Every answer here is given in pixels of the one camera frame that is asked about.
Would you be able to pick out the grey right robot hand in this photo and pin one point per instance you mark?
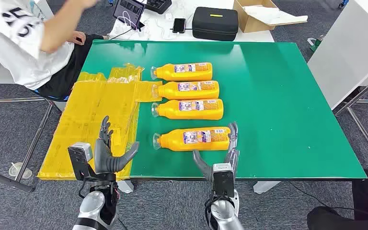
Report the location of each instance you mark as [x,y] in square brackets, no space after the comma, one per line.
[233,149]

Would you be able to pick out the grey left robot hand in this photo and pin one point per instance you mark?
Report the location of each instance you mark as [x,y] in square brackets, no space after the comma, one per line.
[104,158]

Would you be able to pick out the orange detergent bottle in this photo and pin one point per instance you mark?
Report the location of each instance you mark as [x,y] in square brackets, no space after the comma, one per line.
[171,111]
[171,92]
[168,73]
[177,141]

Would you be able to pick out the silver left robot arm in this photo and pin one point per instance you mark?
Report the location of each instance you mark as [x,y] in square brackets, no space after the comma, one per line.
[92,203]

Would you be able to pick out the white table foot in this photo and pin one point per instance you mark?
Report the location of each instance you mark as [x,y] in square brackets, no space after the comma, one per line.
[125,187]
[265,187]

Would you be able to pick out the yellow taped cardboard mat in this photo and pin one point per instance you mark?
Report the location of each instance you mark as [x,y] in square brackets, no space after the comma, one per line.
[85,111]

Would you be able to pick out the green table board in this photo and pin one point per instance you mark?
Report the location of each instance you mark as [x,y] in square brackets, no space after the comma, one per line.
[266,95]

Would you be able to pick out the clear plastic cup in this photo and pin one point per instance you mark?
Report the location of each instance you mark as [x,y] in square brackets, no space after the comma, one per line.
[20,171]

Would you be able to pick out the white table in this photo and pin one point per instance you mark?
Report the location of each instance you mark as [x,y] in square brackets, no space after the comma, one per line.
[257,36]

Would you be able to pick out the black zip case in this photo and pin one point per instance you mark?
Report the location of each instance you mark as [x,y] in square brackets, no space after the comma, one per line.
[215,23]

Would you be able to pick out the brown cardboard box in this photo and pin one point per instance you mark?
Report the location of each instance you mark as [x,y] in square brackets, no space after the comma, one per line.
[250,22]

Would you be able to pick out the green and white object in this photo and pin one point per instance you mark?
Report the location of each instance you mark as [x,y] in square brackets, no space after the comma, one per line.
[314,46]

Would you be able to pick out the black smartphone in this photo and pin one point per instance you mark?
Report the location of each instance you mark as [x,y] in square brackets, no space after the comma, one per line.
[179,25]

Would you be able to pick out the white sheet in box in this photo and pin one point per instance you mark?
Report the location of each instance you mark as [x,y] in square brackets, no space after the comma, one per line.
[273,14]

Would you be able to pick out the black tablet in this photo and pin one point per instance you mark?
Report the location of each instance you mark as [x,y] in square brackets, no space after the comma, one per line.
[128,11]

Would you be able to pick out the black controller device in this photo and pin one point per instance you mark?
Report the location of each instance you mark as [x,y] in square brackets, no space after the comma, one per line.
[158,5]

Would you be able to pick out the blue caster wheel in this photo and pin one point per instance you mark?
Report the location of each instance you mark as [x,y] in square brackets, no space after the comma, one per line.
[343,3]

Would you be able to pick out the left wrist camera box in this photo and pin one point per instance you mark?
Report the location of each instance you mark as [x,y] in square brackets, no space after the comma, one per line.
[79,158]

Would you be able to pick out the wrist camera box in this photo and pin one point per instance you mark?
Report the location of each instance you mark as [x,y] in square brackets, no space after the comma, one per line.
[79,158]
[223,181]

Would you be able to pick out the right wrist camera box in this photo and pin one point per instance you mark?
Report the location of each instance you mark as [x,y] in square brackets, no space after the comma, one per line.
[223,181]

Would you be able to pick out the metal chair frame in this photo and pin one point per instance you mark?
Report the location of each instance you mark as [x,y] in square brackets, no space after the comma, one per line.
[33,143]

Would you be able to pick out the metal table frame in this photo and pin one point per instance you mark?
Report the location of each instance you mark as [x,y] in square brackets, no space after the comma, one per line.
[361,92]

